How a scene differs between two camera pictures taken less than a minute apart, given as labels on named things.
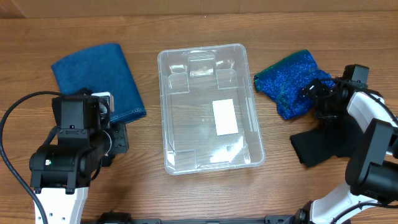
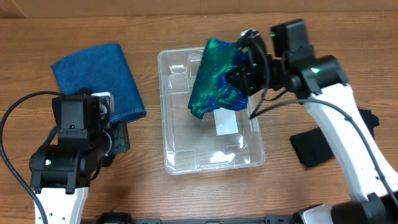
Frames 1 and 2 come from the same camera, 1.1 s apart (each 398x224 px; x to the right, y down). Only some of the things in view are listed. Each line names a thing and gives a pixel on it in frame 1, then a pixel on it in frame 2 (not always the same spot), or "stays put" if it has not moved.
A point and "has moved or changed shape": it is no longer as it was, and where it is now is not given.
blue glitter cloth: x=285 y=79 has moved or changed shape
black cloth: x=316 y=146 stays put
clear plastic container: x=208 y=113 stays put
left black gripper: x=121 y=139 stays put
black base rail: x=114 y=218 stays put
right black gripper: x=321 y=86 to x=254 y=70
